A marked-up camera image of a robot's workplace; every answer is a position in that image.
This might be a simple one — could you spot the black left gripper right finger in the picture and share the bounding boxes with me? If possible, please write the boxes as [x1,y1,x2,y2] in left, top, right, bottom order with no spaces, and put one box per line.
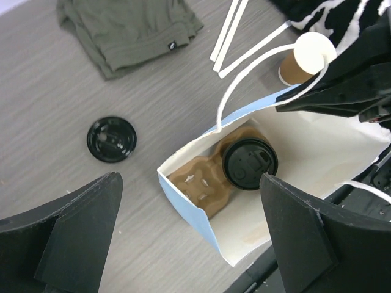
[260,174,390,292]

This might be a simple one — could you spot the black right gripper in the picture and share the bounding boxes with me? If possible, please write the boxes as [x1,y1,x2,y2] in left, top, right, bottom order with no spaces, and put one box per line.
[276,15,390,130]

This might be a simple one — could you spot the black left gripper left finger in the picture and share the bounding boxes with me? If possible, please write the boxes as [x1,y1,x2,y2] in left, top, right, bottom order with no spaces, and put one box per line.
[1,172,123,292]

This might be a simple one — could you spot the light blue paper bag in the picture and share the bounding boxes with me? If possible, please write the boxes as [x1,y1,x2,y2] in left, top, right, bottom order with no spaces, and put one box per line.
[156,42,391,268]

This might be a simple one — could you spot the brown cardboard cup carrier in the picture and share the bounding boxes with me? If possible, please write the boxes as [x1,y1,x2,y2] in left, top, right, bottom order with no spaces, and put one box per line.
[166,126,260,220]

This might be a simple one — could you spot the brown paper coffee cup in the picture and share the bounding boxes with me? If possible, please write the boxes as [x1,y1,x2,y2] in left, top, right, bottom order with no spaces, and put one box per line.
[217,126,269,155]

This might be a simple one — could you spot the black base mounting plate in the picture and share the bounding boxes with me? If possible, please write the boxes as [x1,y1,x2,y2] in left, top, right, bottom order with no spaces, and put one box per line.
[228,151,390,292]

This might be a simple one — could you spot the zebra striped blanket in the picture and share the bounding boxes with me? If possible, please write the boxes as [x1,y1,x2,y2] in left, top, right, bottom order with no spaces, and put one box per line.
[272,0,390,55]

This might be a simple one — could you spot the white paper straws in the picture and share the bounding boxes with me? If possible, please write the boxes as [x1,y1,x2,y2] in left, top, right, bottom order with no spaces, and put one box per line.
[210,0,291,79]

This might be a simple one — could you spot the olive green folded cloth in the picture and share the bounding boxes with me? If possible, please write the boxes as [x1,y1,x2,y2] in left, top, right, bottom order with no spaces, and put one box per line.
[56,1,203,80]

